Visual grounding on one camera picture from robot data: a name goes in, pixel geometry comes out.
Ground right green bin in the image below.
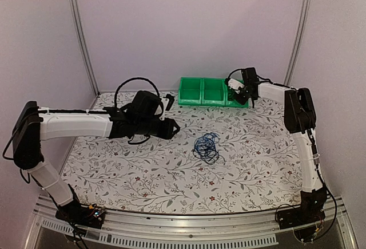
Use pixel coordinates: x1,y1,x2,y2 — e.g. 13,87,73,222
224,82,249,108

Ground left green bin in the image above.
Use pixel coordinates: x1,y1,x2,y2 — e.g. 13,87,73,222
178,77,202,106

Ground right aluminium post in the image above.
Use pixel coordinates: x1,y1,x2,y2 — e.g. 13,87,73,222
284,0,311,86

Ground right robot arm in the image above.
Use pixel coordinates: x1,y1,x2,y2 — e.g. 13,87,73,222
225,68,328,228

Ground green bin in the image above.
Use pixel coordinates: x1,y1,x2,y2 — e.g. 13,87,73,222
201,78,225,106
224,82,249,108
178,77,202,106

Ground black cable tangle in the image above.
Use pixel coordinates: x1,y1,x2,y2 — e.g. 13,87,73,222
192,136,226,165

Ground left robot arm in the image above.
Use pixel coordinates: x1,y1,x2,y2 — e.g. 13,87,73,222
2,86,180,223

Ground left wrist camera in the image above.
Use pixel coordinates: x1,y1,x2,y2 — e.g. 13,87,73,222
160,94,174,121

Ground aluminium post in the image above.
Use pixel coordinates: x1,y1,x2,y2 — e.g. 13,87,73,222
284,0,311,86
69,0,100,96

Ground blue cable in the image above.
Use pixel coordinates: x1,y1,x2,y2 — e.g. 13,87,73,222
193,132,220,161

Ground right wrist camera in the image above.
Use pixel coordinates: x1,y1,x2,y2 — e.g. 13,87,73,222
225,78,245,94

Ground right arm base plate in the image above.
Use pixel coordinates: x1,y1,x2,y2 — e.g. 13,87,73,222
274,204,325,230

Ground front aluminium rail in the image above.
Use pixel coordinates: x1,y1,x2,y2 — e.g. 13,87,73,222
25,196,361,248

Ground thin black cable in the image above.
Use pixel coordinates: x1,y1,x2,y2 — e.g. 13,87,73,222
227,87,240,104

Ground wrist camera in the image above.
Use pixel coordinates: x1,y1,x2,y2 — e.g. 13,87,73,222
160,94,174,121
225,78,245,94

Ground left aluminium post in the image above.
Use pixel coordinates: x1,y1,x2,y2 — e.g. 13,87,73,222
69,0,100,96

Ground middle green bin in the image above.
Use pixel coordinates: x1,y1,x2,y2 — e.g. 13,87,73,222
201,78,225,106

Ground floral table mat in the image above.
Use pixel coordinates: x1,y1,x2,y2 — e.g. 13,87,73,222
61,98,303,214

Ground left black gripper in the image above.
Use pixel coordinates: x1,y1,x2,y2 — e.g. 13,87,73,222
136,118,181,140

